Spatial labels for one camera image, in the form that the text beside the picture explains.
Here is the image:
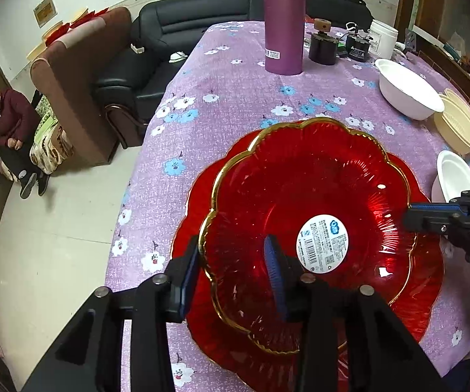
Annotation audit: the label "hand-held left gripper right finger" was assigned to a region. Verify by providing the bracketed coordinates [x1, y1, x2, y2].
[263, 235, 452, 392]

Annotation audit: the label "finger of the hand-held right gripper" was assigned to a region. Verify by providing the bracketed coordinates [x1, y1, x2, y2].
[402, 200, 470, 235]

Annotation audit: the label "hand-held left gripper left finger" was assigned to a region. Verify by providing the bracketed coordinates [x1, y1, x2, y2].
[23, 235, 201, 392]

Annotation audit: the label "large red glass plate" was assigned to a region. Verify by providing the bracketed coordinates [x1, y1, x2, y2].
[170, 128, 445, 392]

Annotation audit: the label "small red gold-rimmed glass plate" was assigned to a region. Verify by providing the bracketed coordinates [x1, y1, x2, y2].
[199, 117, 419, 355]

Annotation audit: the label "cream plastic bowl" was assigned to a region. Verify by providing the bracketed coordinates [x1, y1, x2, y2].
[433, 88, 470, 156]

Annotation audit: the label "small white bowl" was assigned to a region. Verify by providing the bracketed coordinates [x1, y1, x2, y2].
[431, 150, 470, 204]

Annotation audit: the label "large white bowl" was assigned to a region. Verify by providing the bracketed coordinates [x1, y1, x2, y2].
[374, 58, 446, 121]

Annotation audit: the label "black small container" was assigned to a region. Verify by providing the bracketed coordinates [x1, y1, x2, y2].
[345, 33, 370, 63]

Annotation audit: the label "white mug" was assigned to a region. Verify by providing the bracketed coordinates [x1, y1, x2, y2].
[367, 19, 399, 60]

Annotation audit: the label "leaf-patterned seat cover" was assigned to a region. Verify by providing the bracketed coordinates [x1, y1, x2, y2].
[29, 94, 74, 175]

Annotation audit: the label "purple floral tablecloth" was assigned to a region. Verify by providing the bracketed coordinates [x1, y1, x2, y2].
[104, 20, 470, 392]

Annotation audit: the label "wooden cabinet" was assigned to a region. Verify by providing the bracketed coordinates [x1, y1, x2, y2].
[394, 0, 470, 103]

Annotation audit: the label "brown armchair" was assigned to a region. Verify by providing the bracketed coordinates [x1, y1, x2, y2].
[30, 6, 146, 167]

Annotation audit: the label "purple thermos bottle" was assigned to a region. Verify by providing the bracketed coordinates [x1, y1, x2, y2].
[263, 0, 307, 76]

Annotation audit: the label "black leather sofa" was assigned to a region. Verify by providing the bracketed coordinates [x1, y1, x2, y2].
[94, 0, 374, 148]

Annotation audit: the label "red paper decorations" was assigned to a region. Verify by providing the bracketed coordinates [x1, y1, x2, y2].
[43, 8, 105, 45]

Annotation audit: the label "small yellow wall picture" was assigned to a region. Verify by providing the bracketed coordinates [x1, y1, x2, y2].
[33, 0, 57, 28]

